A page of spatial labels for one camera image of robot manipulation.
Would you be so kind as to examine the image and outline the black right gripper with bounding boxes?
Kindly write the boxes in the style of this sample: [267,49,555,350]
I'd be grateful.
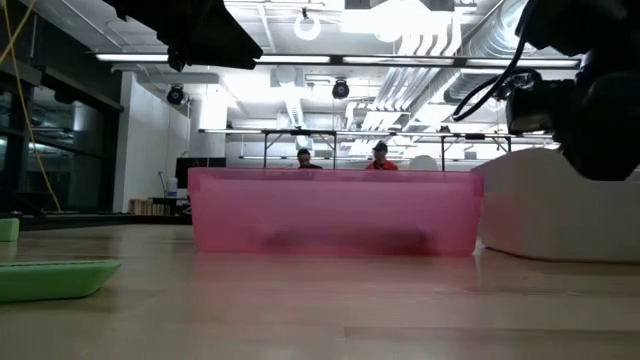
[554,59,640,182]

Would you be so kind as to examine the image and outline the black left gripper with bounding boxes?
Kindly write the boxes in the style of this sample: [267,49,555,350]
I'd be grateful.
[115,0,264,73]

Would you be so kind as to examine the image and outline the white plastic bin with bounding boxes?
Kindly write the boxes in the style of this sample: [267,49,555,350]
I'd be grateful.
[472,147,640,265]

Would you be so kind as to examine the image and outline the small green cup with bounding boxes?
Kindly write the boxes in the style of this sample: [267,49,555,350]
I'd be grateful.
[0,218,20,243]

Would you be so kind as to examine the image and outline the green plastic tray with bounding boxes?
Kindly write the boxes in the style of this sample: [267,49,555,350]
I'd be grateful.
[0,259,123,304]

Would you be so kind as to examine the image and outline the long ceiling light bar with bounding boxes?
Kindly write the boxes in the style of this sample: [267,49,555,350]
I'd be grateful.
[94,53,581,70]

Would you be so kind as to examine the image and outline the black monitor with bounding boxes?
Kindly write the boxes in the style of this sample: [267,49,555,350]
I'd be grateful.
[174,156,227,190]

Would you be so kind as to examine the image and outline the person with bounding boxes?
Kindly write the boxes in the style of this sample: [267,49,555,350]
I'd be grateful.
[365,140,400,172]
[296,148,324,170]

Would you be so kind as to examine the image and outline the wooden slat stack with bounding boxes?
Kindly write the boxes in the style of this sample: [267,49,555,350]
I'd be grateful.
[128,197,174,217]

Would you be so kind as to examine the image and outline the silver ceiling ducts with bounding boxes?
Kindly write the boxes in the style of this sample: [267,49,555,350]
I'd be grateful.
[372,0,551,119]

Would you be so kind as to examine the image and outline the pink translucent plastic bin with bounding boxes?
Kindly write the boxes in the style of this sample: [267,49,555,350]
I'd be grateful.
[187,167,485,257]

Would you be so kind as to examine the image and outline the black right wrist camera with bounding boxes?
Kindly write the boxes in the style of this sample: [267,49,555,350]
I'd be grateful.
[505,78,581,135]

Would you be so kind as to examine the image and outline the white ring light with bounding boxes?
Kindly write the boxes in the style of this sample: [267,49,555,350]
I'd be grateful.
[293,7,322,42]

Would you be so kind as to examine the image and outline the black frame workbench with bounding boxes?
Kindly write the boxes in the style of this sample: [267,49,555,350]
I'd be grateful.
[262,128,515,172]

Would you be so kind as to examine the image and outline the black right camera cable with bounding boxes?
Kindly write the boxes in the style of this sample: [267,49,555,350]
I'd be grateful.
[452,29,544,124]

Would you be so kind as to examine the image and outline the yellow hanging cable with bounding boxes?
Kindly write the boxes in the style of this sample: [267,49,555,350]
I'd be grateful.
[0,0,62,212]

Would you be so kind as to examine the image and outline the black table frame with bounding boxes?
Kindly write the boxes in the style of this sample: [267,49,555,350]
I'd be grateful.
[0,210,194,232]

